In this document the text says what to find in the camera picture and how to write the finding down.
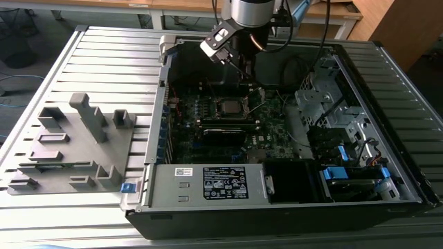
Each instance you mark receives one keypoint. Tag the black PC case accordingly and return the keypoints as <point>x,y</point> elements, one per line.
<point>224,223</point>

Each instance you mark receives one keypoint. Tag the blue case latch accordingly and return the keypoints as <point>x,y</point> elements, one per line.
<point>126,188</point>

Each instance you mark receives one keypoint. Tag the hard disk blue carrier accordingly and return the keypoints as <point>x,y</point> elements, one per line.
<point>333,173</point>

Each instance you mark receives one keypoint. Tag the silver chipset heatsink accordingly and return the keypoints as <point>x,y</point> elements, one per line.
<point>256,156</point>

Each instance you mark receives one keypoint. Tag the green RAM stick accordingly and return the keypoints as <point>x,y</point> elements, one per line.
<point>52,166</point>

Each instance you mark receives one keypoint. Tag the silver metal drive cage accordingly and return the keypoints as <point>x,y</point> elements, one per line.
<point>309,97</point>

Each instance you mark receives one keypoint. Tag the black plastic block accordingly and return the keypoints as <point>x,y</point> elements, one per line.
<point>324,140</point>

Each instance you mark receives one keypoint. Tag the black plastic air shroud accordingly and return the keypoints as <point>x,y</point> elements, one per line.
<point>291,181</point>

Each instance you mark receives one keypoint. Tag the black graphics card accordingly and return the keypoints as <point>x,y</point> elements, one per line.
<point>222,138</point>

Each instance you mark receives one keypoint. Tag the pale blue rounded object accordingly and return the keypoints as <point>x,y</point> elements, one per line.
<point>48,247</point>

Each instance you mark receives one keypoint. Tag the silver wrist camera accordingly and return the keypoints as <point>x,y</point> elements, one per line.
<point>217,41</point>

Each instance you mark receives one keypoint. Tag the grey power supply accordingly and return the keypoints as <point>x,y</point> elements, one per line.
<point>165,189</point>

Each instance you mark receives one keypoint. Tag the wooden cabinet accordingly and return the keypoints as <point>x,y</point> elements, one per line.
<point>397,26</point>

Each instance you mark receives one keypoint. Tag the silver green CPU plate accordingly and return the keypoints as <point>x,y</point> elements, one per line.
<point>230,107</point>

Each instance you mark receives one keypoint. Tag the CPU socket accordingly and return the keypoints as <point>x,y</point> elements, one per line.
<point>217,109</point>

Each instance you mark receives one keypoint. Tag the grey parts rack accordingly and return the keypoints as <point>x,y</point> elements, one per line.
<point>85,155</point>

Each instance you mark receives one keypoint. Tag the wooden desk white frame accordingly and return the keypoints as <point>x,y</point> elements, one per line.
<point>180,4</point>
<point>332,14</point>
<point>85,2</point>

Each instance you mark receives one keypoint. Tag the green motherboard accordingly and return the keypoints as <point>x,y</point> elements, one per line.
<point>273,135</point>

